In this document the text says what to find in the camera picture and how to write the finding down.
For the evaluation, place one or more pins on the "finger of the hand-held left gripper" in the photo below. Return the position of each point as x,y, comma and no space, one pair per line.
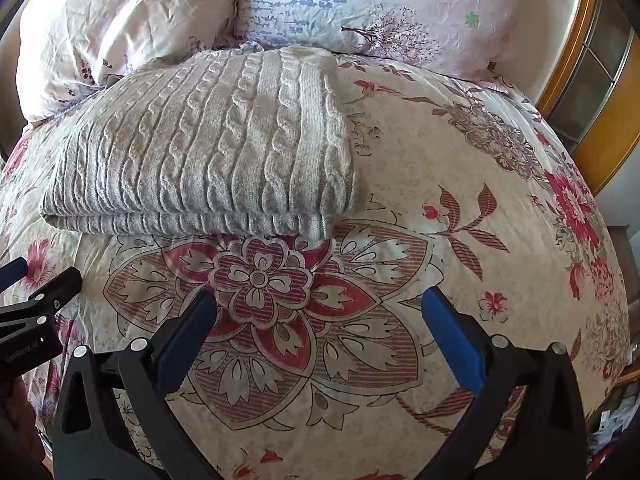
12,272
50,295

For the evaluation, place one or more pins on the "wooden framed glass door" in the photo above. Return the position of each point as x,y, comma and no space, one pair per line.
595,85

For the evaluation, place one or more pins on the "blue floral print pillow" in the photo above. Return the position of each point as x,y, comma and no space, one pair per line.
380,5

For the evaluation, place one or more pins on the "floral bed sheet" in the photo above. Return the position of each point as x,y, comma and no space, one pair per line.
450,185

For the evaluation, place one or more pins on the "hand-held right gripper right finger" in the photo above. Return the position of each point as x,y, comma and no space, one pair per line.
457,340

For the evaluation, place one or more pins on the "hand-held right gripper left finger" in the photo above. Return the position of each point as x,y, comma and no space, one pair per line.
187,340

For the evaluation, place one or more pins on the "pale pink floral pillow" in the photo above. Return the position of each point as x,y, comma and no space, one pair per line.
125,20

